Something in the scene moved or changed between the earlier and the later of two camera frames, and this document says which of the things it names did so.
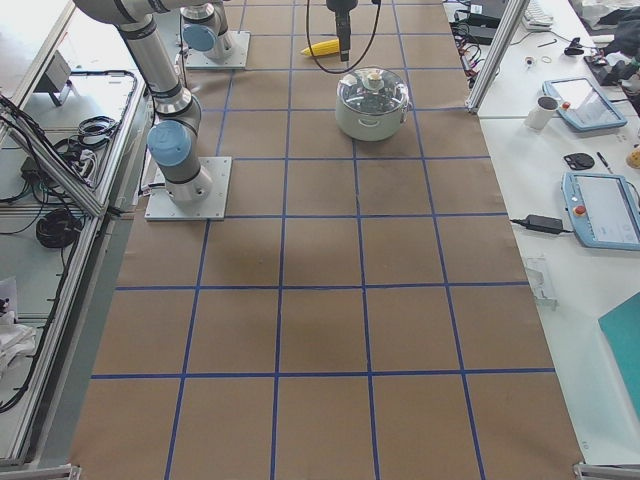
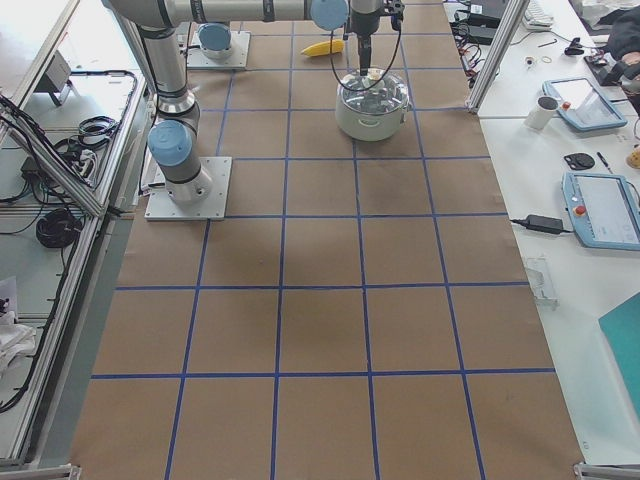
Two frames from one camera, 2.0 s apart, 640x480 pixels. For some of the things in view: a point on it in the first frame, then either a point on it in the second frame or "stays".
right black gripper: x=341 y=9 → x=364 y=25
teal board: x=621 y=331 stays
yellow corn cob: x=322 y=48 stays
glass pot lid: x=373 y=91 stays
